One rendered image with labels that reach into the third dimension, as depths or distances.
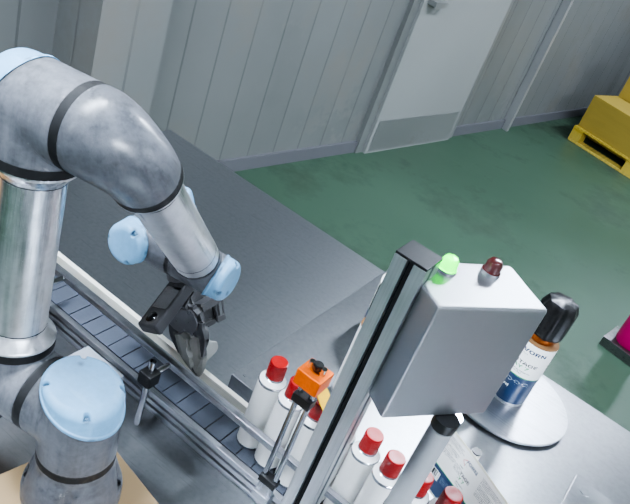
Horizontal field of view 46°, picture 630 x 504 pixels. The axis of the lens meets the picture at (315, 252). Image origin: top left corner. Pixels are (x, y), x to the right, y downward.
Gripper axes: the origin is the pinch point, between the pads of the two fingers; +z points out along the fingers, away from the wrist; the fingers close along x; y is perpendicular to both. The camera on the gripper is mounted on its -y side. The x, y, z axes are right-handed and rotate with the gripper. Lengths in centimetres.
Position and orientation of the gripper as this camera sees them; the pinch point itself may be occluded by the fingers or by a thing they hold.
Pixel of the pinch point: (194, 371)
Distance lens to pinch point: 145.4
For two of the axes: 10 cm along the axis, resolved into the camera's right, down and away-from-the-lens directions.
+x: -8.3, -0.7, 5.6
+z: 1.1, 9.5, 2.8
